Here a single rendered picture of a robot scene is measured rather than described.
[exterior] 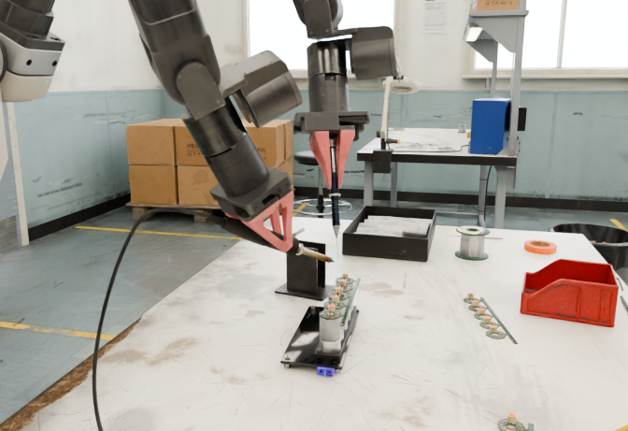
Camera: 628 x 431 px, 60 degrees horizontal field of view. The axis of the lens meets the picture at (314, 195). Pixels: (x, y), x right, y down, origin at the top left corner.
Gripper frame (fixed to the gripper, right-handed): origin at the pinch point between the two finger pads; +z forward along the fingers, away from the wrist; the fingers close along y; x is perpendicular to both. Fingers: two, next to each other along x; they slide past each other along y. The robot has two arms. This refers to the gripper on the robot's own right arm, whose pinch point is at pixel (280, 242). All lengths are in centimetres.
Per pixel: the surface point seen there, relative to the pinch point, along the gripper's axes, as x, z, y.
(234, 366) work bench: 13.6, 7.0, -3.5
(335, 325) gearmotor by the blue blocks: 2.8, 7.0, -10.3
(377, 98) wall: -256, 135, 322
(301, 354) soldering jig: 7.0, 9.4, -7.2
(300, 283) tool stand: -3.2, 14.3, 10.8
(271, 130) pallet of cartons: -138, 93, 295
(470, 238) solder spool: -35.3, 29.5, 7.9
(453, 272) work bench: -26.3, 29.0, 4.3
